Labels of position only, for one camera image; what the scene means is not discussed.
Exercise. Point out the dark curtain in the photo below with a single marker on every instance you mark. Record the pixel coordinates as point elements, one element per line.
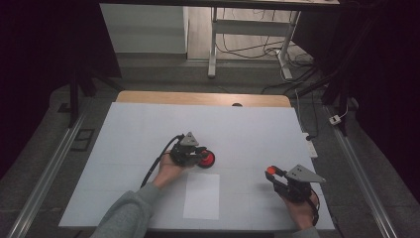
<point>39,66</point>
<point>386,82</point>

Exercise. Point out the white table cover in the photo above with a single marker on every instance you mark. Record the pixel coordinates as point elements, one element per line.
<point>251,132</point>

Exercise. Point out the person's left hand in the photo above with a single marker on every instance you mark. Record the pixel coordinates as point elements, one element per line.
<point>168,172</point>

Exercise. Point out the white paper sheet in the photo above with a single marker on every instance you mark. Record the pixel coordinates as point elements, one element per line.
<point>201,196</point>

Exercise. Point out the aluminium floor rail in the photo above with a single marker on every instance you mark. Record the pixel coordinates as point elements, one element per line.
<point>360,178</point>
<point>43,175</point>

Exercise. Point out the person's right hand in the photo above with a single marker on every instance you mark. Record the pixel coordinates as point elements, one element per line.
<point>300,213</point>

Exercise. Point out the white cabinet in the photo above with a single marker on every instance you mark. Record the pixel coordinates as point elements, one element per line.
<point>145,29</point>

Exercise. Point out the black floor plate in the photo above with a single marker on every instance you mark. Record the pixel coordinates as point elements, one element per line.
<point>82,140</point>

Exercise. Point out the white desk frame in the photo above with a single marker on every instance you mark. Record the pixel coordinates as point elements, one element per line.
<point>251,28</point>

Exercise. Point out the white metal stand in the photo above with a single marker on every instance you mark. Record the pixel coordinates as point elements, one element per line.
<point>244,54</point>

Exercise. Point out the round red ink pad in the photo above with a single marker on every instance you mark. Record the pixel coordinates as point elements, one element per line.
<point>208,160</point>

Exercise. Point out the white power strip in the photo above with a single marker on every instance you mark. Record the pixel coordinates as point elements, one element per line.
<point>310,145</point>

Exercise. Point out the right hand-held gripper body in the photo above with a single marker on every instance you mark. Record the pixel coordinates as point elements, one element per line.
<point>298,185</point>

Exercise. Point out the white plug adapter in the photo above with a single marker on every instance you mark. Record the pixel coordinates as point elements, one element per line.
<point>335,119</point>

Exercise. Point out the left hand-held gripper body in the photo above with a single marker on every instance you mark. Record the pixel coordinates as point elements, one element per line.
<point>185,152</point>

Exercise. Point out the black metal stand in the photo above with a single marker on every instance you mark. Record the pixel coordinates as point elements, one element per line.
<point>74,99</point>
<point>333,89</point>

